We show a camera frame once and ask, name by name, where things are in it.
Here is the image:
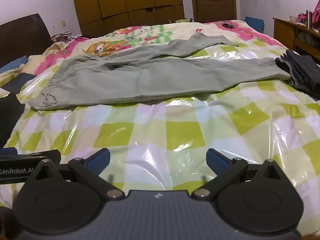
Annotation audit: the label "dark wooden headboard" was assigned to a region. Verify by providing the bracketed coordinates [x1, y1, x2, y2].
[0, 13, 52, 68]

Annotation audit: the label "pink cloth pile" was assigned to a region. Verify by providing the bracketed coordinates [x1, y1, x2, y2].
[297, 0, 320, 30]

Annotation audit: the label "brown wooden wardrobe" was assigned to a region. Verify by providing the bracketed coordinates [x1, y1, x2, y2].
[70, 0, 185, 34]

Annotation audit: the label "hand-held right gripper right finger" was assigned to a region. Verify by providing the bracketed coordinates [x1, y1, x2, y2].
[191, 148, 288, 200]

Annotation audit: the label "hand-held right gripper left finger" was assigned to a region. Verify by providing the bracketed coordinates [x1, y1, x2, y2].
[27, 148, 125, 200]

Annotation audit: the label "grey-green pants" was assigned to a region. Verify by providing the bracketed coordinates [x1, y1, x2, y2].
[28, 34, 292, 112]

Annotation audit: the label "dark navy flat cloth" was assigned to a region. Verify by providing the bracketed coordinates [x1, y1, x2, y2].
[0, 73, 37, 93]

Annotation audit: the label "black folded cloth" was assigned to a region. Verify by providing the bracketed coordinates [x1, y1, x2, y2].
[0, 94, 25, 148]

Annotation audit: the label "striped cloth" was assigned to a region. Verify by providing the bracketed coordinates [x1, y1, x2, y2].
[51, 32, 83, 43]

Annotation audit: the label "blue pillow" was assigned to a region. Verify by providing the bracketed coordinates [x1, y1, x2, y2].
[0, 56, 29, 72]

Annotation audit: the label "dark grey folded pants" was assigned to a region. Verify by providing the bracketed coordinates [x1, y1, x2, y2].
[275, 49, 320, 97]

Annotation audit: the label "brown wooden door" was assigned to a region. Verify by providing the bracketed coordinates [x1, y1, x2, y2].
[189, 0, 237, 22]

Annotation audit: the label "blue foam mat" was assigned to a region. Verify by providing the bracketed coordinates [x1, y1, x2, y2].
[244, 16, 265, 33]

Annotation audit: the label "cartoon printed checkered quilt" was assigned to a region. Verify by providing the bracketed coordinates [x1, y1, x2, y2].
[0, 19, 320, 205]

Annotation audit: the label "wooden headboard shelf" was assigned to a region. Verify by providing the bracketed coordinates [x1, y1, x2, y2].
[272, 17, 320, 64]

